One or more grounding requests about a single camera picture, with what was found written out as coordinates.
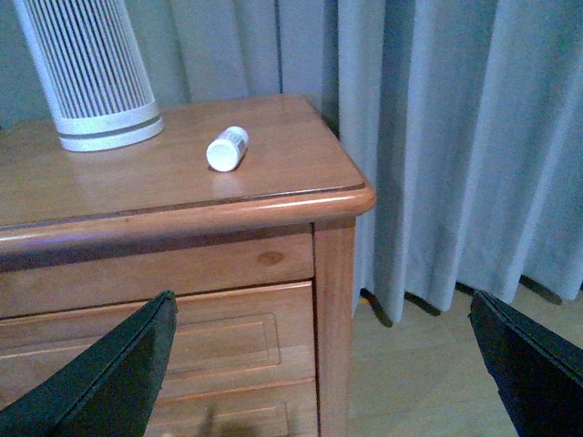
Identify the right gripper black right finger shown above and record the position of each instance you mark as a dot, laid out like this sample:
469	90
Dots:
538	373

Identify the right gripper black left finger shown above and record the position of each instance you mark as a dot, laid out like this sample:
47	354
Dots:
108	390

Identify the wooden drawer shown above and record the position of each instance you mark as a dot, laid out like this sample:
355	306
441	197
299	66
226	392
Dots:
230	341
285	410

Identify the white medicine bottle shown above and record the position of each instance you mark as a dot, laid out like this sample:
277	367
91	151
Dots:
226	151

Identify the wooden nightstand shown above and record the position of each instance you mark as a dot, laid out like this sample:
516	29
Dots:
89	230

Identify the grey curtain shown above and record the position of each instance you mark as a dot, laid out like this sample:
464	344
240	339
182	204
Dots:
465	115

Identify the white cylindrical air purifier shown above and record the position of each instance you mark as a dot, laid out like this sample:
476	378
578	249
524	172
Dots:
92	73

